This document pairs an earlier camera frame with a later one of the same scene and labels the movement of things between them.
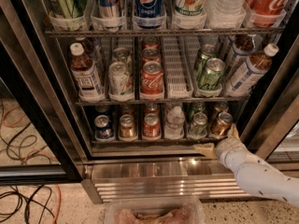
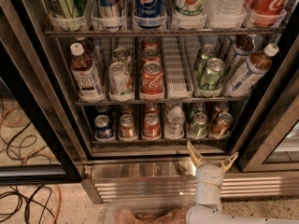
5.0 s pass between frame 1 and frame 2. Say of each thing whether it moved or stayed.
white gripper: moved
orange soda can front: stayed
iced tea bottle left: stayed
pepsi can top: stayed
